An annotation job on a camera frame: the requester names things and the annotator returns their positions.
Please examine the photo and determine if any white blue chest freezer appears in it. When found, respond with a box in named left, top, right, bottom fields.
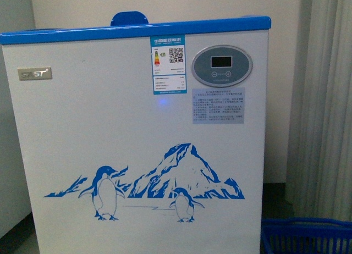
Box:
left=1, top=16, right=271, bottom=253

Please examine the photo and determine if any grey instruction sticker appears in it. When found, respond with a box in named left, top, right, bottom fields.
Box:
left=192, top=87, right=245, bottom=124

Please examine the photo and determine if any blue energy label sticker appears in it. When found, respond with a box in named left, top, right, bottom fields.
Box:
left=150, top=35, right=187, bottom=95

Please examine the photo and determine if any grey oval control panel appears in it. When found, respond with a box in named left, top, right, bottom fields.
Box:
left=191, top=45, right=253, bottom=88

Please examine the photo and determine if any white vertical blind curtain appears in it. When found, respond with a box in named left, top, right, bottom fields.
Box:
left=285, top=0, right=351, bottom=221

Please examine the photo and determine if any silver brand logo plate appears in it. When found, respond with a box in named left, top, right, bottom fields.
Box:
left=18, top=67, right=52, bottom=81

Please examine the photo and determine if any blue plastic shopping basket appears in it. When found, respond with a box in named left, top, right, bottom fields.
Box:
left=261, top=218, right=351, bottom=253

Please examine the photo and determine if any blue freezer lid handle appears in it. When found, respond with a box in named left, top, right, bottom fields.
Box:
left=110, top=11, right=149, bottom=26

